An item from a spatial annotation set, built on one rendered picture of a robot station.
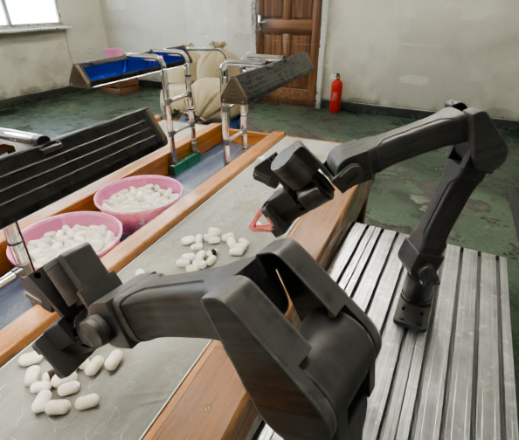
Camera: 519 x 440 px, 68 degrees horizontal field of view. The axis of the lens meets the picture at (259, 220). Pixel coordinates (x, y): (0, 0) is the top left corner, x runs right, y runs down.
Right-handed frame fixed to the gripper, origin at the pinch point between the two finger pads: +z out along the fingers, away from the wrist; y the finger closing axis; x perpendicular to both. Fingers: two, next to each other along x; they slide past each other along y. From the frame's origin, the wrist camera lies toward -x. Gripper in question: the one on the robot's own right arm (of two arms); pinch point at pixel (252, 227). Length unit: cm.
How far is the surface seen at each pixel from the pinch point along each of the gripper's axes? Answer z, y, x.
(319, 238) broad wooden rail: -2.6, -15.6, 14.3
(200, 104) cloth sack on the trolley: 160, -256, -77
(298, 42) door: 110, -451, -88
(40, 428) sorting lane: 18, 47, 1
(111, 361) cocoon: 14.4, 34.8, 0.9
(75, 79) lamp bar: 45, -29, -65
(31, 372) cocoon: 22.3, 41.6, -5.8
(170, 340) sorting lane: 11.7, 25.5, 5.8
